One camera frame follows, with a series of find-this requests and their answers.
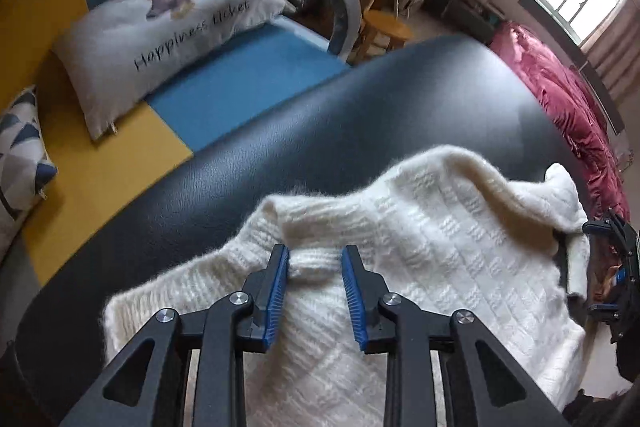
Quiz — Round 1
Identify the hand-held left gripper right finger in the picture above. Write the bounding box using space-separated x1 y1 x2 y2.
341 245 571 427

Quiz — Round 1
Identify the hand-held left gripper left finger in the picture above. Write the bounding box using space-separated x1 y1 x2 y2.
57 244 291 427

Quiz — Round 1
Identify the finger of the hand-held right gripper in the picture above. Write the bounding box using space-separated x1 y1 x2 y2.
589 302 633 344
582 209 639 241

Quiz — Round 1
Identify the white knit sweater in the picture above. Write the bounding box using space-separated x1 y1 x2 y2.
102 146 591 427

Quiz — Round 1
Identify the red ruffled quilt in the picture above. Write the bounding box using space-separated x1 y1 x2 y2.
487 21 635 228

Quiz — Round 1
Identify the low white shelf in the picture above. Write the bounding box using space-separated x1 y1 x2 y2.
442 0 503 45

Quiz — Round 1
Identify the round wooden stool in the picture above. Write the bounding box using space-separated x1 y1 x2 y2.
359 8 414 58

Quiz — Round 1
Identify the deer print pillow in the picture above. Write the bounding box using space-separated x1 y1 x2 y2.
52 0 298 142

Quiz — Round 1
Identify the triangle pattern pillow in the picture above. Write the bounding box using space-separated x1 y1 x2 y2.
0 86 58 258

